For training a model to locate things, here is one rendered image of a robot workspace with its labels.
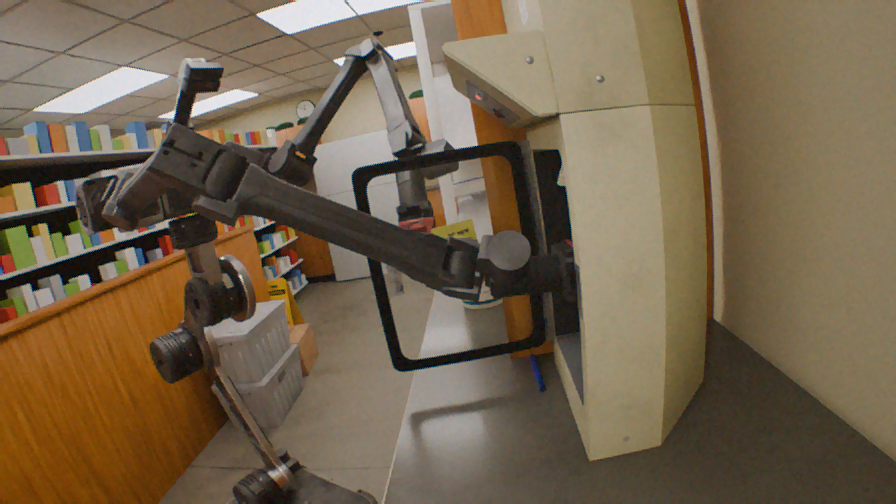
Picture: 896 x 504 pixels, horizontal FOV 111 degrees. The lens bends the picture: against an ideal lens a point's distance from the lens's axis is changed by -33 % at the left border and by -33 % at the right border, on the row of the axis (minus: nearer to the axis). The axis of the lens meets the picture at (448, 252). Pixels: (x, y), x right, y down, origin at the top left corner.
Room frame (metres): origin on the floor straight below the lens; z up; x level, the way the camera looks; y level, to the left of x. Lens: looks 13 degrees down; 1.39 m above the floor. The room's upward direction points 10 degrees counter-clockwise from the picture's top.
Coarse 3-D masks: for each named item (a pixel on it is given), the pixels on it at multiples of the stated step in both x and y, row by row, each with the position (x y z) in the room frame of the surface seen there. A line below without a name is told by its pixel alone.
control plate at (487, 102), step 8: (472, 88) 0.61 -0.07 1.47; (472, 96) 0.71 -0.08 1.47; (480, 96) 0.64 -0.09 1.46; (488, 96) 0.58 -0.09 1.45; (480, 104) 0.74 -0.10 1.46; (488, 104) 0.67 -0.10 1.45; (496, 104) 0.61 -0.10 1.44; (504, 112) 0.63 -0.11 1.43; (512, 112) 0.58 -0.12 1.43; (504, 120) 0.73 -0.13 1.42; (512, 120) 0.65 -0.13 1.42
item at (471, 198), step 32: (480, 160) 0.78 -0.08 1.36; (384, 192) 0.78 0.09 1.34; (416, 192) 0.78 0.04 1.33; (448, 192) 0.78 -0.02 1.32; (480, 192) 0.78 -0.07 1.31; (512, 192) 0.78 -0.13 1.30; (416, 224) 0.78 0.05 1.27; (448, 224) 0.78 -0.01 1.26; (480, 224) 0.78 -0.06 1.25; (512, 224) 0.78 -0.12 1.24; (416, 288) 0.78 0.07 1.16; (416, 320) 0.78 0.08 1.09; (448, 320) 0.78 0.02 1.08; (480, 320) 0.78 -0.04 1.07; (512, 320) 0.78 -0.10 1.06; (416, 352) 0.78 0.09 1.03; (448, 352) 0.78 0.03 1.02
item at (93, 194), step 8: (112, 176) 0.85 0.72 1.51; (88, 184) 0.81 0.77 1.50; (96, 184) 0.82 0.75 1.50; (104, 184) 0.81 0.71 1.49; (88, 192) 0.80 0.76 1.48; (96, 192) 0.79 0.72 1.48; (104, 192) 0.78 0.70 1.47; (88, 200) 0.79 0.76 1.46; (96, 200) 0.78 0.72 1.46; (88, 208) 0.79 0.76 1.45; (96, 208) 0.78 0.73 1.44; (96, 216) 0.79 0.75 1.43; (96, 224) 0.80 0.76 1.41; (104, 224) 0.82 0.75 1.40; (112, 224) 0.83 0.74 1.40; (96, 232) 0.80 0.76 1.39
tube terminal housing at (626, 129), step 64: (512, 0) 0.65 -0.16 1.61; (576, 0) 0.47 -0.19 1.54; (640, 0) 0.49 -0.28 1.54; (576, 64) 0.47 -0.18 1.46; (640, 64) 0.47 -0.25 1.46; (576, 128) 0.47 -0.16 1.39; (640, 128) 0.47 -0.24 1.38; (576, 192) 0.47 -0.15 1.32; (640, 192) 0.47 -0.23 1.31; (576, 256) 0.49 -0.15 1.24; (640, 256) 0.47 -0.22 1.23; (704, 256) 0.58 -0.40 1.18; (640, 320) 0.47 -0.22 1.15; (704, 320) 0.58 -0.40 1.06; (640, 384) 0.47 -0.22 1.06; (640, 448) 0.47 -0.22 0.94
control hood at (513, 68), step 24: (456, 48) 0.48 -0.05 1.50; (480, 48) 0.48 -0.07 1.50; (504, 48) 0.48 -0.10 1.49; (528, 48) 0.48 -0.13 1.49; (456, 72) 0.57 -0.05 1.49; (480, 72) 0.48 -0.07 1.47; (504, 72) 0.48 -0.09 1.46; (528, 72) 0.48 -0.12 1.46; (504, 96) 0.50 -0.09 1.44; (528, 96) 0.48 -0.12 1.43; (552, 96) 0.48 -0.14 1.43; (528, 120) 0.56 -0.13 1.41
